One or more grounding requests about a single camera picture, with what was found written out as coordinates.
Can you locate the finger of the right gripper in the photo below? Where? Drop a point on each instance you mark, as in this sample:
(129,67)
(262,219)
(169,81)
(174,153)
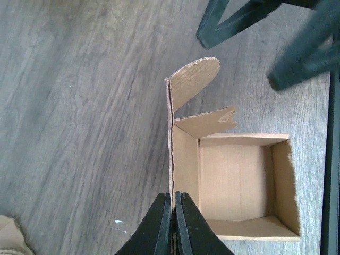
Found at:
(212,32)
(314,51)

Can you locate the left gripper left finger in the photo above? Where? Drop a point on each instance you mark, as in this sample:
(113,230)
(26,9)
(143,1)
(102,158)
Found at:
(153,236)

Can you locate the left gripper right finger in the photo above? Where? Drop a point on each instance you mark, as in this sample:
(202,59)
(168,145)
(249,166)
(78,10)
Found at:
(192,232)

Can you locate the brown cardboard box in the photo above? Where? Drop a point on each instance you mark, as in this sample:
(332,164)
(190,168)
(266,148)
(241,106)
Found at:
(243,184)

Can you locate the stack of flat cardboard blanks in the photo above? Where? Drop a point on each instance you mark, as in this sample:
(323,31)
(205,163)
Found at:
(12,239)

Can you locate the black aluminium frame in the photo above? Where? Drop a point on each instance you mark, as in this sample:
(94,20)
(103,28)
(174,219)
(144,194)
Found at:
(330,208)

